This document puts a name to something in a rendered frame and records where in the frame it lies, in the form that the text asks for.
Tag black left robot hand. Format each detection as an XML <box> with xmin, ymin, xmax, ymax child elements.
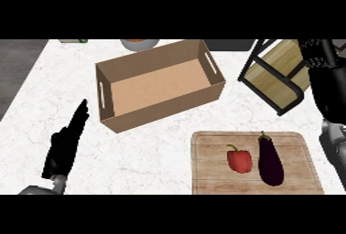
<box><xmin>40</xmin><ymin>98</ymin><xmax>90</xmax><ymax>181</ymax></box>

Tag red bell pepper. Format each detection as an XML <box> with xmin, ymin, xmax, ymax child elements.
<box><xmin>226</xmin><ymin>144</ymin><xmax>254</xmax><ymax>175</ymax></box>

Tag grey bowl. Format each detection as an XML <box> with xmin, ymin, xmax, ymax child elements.
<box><xmin>118</xmin><ymin>39</ymin><xmax>161</xmax><ymax>52</ymax></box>

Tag dark purple eggplant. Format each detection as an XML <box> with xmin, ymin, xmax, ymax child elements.
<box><xmin>257</xmin><ymin>131</ymin><xmax>285</xmax><ymax>187</ymax></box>

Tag black frame wooden shelf rack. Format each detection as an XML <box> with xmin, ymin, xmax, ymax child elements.
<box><xmin>236</xmin><ymin>39</ymin><xmax>312</xmax><ymax>117</ymax></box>

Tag brown cardboard box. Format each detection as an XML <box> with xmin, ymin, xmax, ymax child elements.
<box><xmin>95</xmin><ymin>39</ymin><xmax>228</xmax><ymax>134</ymax></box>

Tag dark grey flat appliance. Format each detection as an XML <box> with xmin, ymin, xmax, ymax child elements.
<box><xmin>202</xmin><ymin>39</ymin><xmax>257</xmax><ymax>52</ymax></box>

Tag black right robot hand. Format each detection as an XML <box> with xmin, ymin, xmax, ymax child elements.
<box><xmin>296</xmin><ymin>39</ymin><xmax>346</xmax><ymax>126</ymax></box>

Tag wooden cutting board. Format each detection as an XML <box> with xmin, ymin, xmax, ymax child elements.
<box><xmin>191</xmin><ymin>131</ymin><xmax>325</xmax><ymax>196</ymax></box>

